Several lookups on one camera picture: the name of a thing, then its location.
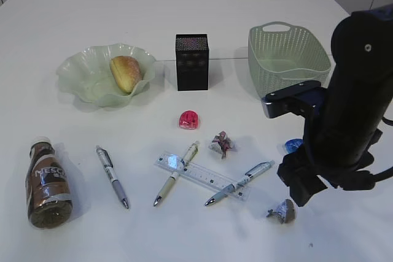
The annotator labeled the colourful paper piece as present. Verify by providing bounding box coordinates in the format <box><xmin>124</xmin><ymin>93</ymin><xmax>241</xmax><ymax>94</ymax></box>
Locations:
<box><xmin>209</xmin><ymin>131</ymin><xmax>236</xmax><ymax>159</ymax></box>

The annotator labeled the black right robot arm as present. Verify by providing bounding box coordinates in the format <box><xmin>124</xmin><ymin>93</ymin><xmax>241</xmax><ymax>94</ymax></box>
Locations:
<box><xmin>278</xmin><ymin>6</ymin><xmax>392</xmax><ymax>207</ymax></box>

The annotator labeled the green woven plastic basket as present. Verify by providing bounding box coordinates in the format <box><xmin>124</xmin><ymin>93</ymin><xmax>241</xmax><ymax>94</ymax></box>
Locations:
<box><xmin>248</xmin><ymin>21</ymin><xmax>331</xmax><ymax>98</ymax></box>

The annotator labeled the grey paper piece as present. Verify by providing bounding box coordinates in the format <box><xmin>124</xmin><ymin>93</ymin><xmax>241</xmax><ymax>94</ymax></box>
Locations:
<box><xmin>267</xmin><ymin>199</ymin><xmax>296</xmax><ymax>224</ymax></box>

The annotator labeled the clear plastic ruler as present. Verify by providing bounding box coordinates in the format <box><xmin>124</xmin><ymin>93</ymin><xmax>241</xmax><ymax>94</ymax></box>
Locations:
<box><xmin>155</xmin><ymin>152</ymin><xmax>236</xmax><ymax>192</ymax></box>

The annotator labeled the black mesh pen holder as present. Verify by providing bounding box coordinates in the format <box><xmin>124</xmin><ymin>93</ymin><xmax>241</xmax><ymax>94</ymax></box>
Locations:
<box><xmin>175</xmin><ymin>34</ymin><xmax>209</xmax><ymax>91</ymax></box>

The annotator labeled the blue grip ballpoint pen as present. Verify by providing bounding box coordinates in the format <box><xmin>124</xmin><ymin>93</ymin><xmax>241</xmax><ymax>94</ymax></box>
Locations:
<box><xmin>204</xmin><ymin>160</ymin><xmax>275</xmax><ymax>206</ymax></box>

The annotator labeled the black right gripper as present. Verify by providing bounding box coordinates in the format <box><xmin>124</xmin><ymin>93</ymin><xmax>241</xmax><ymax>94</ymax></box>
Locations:
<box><xmin>278</xmin><ymin>102</ymin><xmax>383</xmax><ymax>207</ymax></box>

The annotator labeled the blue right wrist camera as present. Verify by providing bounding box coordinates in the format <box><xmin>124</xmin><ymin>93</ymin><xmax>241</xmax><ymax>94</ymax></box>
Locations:
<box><xmin>261</xmin><ymin>80</ymin><xmax>327</xmax><ymax>118</ymax></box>

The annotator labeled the cream grip ballpoint pen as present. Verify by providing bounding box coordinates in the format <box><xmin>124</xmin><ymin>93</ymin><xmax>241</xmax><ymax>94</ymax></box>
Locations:
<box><xmin>153</xmin><ymin>141</ymin><xmax>200</xmax><ymax>207</ymax></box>

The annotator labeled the brown Nescafe coffee bottle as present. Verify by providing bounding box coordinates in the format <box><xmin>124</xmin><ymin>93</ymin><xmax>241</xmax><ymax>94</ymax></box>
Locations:
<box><xmin>25</xmin><ymin>136</ymin><xmax>73</xmax><ymax>229</ymax></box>

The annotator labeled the sugared bread roll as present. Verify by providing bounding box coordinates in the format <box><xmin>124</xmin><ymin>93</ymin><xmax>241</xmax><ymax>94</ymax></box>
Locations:
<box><xmin>110</xmin><ymin>56</ymin><xmax>142</xmax><ymax>93</ymax></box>

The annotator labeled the green wavy glass plate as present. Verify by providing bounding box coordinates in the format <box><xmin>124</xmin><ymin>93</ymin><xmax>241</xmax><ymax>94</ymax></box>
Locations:
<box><xmin>56</xmin><ymin>43</ymin><xmax>156</xmax><ymax>107</ymax></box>

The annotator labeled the grey grip ballpoint pen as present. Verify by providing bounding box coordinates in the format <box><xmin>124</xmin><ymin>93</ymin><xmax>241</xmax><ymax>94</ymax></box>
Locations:
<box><xmin>96</xmin><ymin>145</ymin><xmax>130</xmax><ymax>209</ymax></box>

